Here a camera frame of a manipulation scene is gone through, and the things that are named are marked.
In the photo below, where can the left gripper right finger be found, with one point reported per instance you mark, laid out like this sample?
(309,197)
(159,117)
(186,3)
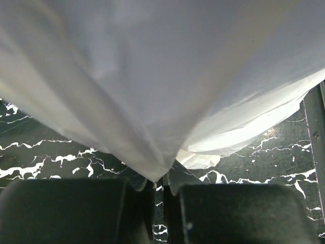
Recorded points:
(198,212)

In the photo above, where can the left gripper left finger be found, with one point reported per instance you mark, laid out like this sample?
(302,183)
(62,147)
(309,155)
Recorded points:
(75,211)

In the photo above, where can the cream translucent trash bag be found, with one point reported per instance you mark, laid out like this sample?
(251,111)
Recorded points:
(154,81)

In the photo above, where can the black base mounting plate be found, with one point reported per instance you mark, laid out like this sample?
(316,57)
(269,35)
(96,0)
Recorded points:
(314,109)

